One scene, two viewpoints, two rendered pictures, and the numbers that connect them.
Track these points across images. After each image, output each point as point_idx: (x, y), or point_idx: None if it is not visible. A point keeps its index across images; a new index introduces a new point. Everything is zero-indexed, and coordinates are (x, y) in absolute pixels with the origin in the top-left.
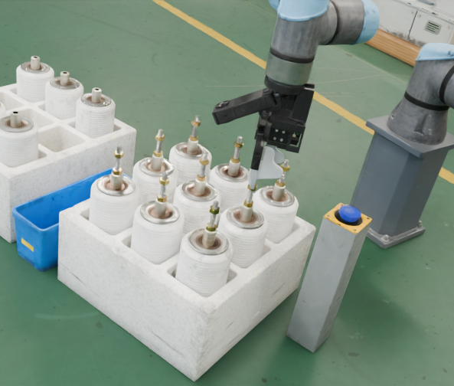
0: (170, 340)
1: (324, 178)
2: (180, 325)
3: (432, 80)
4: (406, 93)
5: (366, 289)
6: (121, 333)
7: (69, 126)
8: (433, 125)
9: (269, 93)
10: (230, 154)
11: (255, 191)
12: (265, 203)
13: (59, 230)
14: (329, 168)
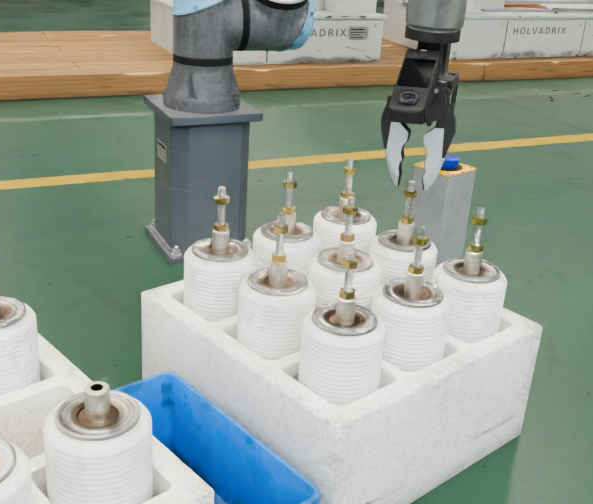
0: (499, 416)
1: (80, 254)
2: (512, 381)
3: (230, 25)
4: (194, 60)
5: None
6: (446, 490)
7: None
8: (236, 81)
9: (435, 52)
10: None
11: (96, 315)
12: (363, 225)
13: (337, 461)
14: (54, 244)
